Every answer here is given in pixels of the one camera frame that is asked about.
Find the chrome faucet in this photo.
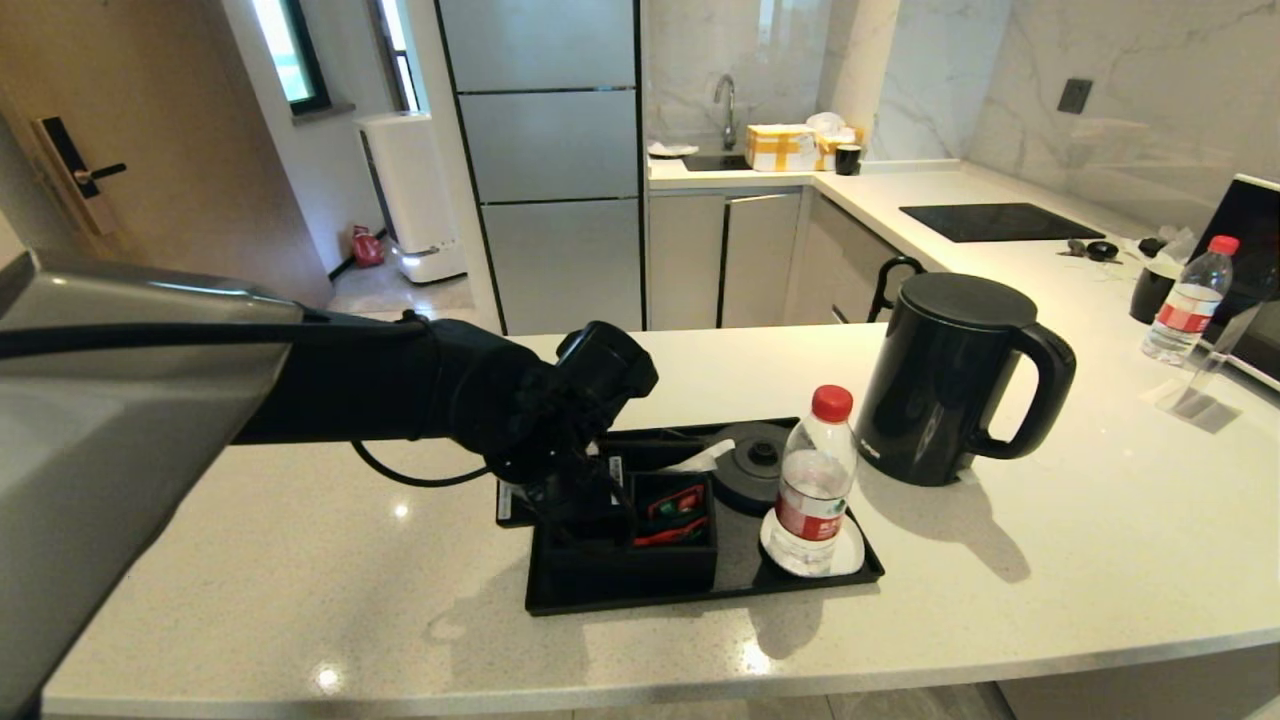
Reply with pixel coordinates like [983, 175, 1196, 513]
[713, 75, 739, 151]

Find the white service robot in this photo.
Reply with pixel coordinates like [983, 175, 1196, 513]
[355, 111, 468, 285]

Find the dark framed glass door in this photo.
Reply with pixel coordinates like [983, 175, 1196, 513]
[375, 0, 423, 113]

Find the white round coaster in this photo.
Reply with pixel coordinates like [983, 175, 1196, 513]
[759, 508, 866, 580]

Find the clear water bottle red cap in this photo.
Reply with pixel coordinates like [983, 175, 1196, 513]
[772, 385, 859, 578]
[1140, 235, 1241, 367]

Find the black framed display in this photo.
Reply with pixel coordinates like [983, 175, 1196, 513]
[1185, 175, 1280, 394]

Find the large black cup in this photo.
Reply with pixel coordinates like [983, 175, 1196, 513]
[1128, 260, 1179, 325]

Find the black induction cooktop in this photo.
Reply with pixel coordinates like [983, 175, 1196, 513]
[899, 203, 1105, 244]

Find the silver refrigerator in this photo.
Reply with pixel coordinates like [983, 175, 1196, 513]
[436, 0, 646, 336]

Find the crumpled clear wrapper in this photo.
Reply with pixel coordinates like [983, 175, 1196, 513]
[1140, 226, 1197, 269]

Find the black electric kettle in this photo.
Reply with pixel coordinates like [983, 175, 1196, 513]
[857, 272, 1078, 488]

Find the clear acrylic sign holder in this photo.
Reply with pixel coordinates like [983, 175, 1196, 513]
[1155, 300, 1263, 436]

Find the black compartment organizer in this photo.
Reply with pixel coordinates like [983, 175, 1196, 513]
[540, 432, 719, 593]

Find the cardboard box yellow tape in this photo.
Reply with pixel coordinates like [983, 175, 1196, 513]
[745, 123, 819, 173]

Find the dark framed window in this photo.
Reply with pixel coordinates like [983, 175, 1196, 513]
[250, 0, 331, 119]

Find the white kitchen cabinet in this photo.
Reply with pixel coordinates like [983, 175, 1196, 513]
[648, 186, 986, 332]

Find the black brass door lock handle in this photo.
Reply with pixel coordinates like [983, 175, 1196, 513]
[28, 115, 128, 236]

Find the black round kettle base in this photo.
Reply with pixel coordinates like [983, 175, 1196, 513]
[708, 422, 796, 516]

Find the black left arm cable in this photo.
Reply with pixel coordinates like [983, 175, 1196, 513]
[349, 440, 493, 490]

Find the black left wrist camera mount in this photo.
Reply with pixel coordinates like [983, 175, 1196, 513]
[496, 454, 627, 529]

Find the black serving tray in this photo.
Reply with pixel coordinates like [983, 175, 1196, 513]
[526, 418, 886, 617]

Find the brown wooden door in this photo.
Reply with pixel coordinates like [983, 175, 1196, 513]
[0, 0, 334, 306]

